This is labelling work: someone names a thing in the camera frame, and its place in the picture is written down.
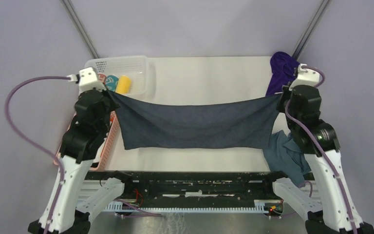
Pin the orange patterned rolled towel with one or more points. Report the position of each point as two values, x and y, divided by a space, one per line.
102 77

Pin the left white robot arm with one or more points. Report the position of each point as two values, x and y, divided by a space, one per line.
74 174

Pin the teal blue towel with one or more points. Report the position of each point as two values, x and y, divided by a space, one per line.
283 154

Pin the dark grey towel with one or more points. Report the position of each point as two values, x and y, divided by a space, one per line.
247 124

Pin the corner metal rail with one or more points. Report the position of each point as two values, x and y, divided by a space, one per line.
79 26
310 28

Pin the purple towel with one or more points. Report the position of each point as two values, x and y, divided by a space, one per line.
283 68

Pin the right corner metal rail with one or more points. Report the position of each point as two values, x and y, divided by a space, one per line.
310 28

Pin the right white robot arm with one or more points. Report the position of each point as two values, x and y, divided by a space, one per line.
325 171

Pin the left corner metal rail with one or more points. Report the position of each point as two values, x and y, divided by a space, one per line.
79 26

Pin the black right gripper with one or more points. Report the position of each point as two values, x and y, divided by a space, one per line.
286 92

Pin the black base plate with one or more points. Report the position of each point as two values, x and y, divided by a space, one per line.
191 189

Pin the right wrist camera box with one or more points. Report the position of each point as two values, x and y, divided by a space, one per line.
307 75

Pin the yellow rolled towel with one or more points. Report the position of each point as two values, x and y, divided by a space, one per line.
123 85

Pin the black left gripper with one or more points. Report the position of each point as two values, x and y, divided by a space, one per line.
115 105

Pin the aluminium frame rails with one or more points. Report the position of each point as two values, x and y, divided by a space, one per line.
201 192

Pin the teal patterned rolled towel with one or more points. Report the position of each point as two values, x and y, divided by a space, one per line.
111 82

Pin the white plastic basket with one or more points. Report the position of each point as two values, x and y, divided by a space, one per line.
135 67

